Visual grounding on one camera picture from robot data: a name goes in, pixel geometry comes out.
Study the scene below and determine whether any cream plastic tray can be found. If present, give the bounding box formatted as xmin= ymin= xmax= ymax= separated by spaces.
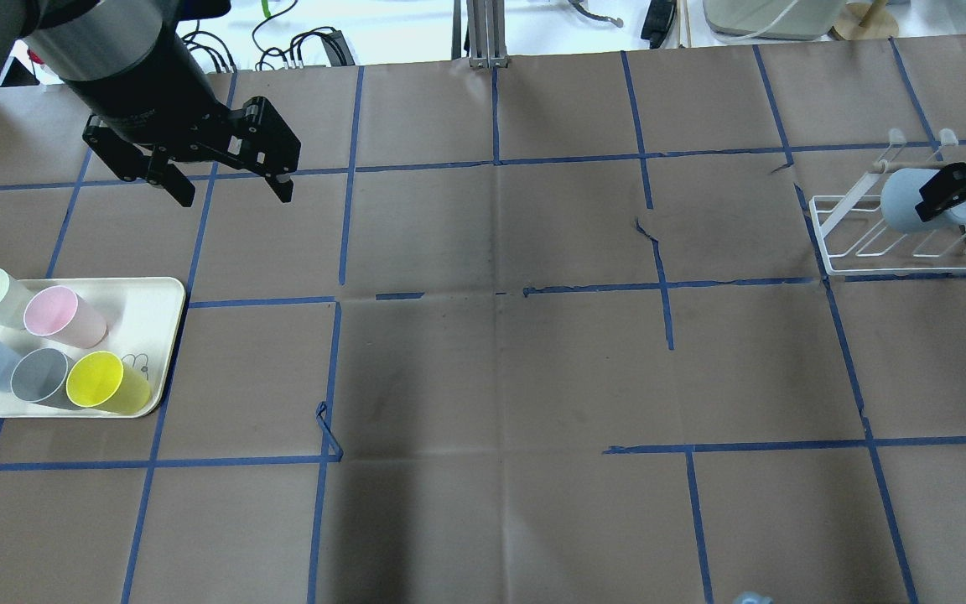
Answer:
xmin=0 ymin=278 xmax=185 ymax=419

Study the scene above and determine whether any pink plastic cup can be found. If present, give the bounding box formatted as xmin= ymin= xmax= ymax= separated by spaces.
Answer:
xmin=23 ymin=285 xmax=108 ymax=349

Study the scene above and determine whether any wooden dowel rod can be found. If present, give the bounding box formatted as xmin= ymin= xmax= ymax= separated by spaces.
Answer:
xmin=869 ymin=160 xmax=947 ymax=174

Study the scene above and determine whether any light blue plastic cup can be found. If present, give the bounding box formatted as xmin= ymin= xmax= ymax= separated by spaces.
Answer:
xmin=880 ymin=168 xmax=966 ymax=234

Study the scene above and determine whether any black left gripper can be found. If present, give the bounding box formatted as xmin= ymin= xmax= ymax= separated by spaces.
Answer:
xmin=81 ymin=34 xmax=301 ymax=208

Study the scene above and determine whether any white wire cup rack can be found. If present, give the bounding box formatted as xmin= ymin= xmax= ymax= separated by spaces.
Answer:
xmin=808 ymin=128 xmax=966 ymax=278

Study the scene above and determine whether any black cables bundle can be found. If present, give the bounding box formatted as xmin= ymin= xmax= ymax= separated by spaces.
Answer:
xmin=177 ymin=0 xmax=356 ymax=72

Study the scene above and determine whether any aluminium frame post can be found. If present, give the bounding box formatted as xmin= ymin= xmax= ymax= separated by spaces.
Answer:
xmin=466 ymin=0 xmax=507 ymax=69

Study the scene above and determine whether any black device on desk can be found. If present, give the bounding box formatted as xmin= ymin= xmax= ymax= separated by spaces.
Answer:
xmin=640 ymin=0 xmax=678 ymax=49

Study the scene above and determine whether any yellow plastic cup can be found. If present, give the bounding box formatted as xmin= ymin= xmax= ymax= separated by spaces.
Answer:
xmin=65 ymin=351 xmax=151 ymax=415

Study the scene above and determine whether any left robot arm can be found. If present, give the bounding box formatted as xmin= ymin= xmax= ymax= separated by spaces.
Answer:
xmin=0 ymin=1 xmax=300 ymax=207

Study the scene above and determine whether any grey plastic cup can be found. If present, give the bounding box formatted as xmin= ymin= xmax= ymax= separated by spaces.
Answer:
xmin=10 ymin=348 xmax=80 ymax=410

